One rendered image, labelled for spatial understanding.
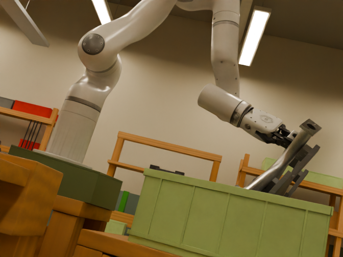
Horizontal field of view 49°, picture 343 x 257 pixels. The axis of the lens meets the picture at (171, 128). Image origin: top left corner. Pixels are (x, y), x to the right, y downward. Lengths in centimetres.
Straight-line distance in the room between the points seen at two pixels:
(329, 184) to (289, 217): 519
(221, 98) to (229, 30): 23
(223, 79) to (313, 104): 562
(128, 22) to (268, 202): 74
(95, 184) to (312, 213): 55
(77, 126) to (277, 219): 66
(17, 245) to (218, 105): 68
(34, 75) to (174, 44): 258
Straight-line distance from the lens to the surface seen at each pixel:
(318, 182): 597
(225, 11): 129
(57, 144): 119
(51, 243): 105
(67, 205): 104
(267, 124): 114
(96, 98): 121
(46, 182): 86
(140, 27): 127
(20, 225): 82
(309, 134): 98
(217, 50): 124
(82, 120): 119
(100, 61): 120
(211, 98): 118
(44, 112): 627
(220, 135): 638
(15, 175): 76
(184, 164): 624
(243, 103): 117
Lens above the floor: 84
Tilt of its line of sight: 15 degrees up
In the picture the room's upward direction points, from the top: 15 degrees clockwise
